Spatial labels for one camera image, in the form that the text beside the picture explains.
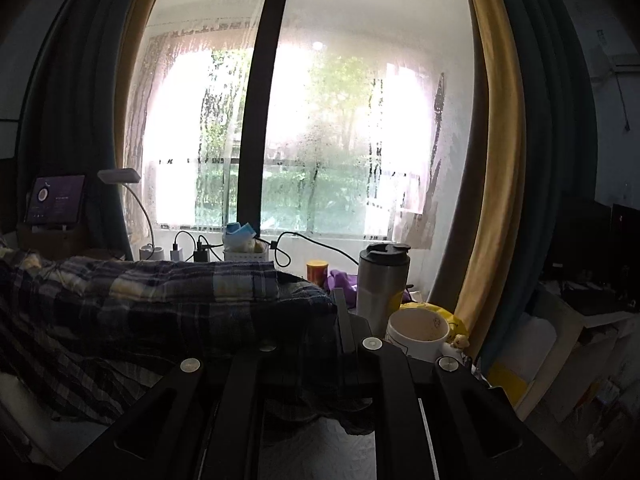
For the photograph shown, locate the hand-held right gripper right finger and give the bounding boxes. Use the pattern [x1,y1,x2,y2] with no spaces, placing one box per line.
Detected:
[332,287,581,480]

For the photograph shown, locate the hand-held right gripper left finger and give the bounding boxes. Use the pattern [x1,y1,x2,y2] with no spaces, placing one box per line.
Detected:
[60,337,281,480]

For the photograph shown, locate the plaid pants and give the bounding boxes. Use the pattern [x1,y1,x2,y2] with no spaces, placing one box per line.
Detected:
[0,255,376,436]

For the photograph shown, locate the purple cloth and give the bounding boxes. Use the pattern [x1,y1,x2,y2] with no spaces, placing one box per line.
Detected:
[324,269,361,311]

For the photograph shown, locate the steel tumbler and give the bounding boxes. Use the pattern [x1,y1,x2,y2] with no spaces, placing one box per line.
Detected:
[356,242,412,331]

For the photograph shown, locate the yellow can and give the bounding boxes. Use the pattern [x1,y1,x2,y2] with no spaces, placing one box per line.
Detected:
[306,259,329,286]

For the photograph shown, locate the white mug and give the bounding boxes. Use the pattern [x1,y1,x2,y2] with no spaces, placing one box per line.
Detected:
[385,307,472,363]

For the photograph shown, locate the white perforated basket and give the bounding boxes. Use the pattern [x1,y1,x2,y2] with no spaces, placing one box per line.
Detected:
[222,247,271,262]

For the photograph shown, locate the blue face mask pack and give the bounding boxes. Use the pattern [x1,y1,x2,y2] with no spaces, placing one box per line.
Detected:
[223,221,258,251]

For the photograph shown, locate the yellow folder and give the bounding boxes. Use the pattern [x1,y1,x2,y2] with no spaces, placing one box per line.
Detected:
[487,360,531,401]

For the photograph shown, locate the white textured tablecloth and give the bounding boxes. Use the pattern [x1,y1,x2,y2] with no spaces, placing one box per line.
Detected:
[0,360,376,480]

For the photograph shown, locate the cardboard box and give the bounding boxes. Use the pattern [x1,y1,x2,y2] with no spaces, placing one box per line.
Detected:
[17,222,91,261]

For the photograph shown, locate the white desk lamp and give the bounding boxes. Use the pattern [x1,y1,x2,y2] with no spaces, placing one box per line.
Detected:
[97,168,166,262]

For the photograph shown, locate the yellow curtain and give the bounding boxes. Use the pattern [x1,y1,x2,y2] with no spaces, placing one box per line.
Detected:
[114,0,188,261]
[452,0,528,356]

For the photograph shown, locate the tablet with dark screen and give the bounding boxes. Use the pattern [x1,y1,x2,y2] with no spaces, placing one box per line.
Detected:
[24,175,87,226]

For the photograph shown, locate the teal curtain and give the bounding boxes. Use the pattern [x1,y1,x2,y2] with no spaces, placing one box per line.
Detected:
[15,0,176,261]
[480,0,601,361]

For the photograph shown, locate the window with dark frame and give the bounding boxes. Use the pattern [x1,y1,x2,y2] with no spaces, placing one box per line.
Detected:
[125,0,481,251]

